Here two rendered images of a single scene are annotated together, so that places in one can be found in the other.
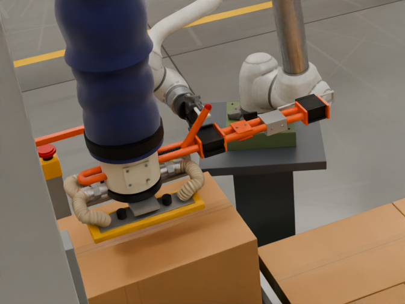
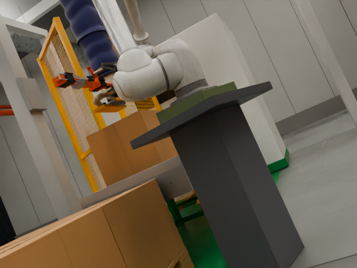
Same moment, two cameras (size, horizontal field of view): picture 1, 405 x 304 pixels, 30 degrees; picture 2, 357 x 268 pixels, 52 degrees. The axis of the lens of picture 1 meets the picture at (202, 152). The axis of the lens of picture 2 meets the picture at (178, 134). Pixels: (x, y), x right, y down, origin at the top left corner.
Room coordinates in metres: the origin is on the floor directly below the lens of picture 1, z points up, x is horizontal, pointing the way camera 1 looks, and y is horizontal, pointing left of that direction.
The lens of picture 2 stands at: (3.45, -1.69, 0.59)
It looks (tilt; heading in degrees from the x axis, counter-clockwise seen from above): 4 degrees up; 124
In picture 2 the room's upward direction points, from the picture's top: 24 degrees counter-clockwise
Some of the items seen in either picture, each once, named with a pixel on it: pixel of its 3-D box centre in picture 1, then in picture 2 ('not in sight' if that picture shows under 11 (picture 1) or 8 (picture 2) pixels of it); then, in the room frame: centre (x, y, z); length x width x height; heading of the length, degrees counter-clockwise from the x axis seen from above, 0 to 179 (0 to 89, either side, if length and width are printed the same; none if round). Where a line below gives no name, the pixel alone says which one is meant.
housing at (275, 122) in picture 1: (272, 122); (78, 83); (1.97, -0.23, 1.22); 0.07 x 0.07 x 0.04; 18
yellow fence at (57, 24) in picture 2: not in sight; (90, 142); (0.96, 0.61, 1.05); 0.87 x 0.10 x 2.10; 159
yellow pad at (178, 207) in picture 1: (144, 210); (109, 106); (1.73, 0.19, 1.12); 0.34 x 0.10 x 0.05; 108
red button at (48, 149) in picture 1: (46, 153); not in sight; (2.25, 0.55, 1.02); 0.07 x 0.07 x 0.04
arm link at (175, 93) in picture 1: (181, 101); not in sight; (2.15, 0.05, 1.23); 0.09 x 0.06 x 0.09; 108
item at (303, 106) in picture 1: (311, 110); (64, 81); (2.00, -0.36, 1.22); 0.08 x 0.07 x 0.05; 108
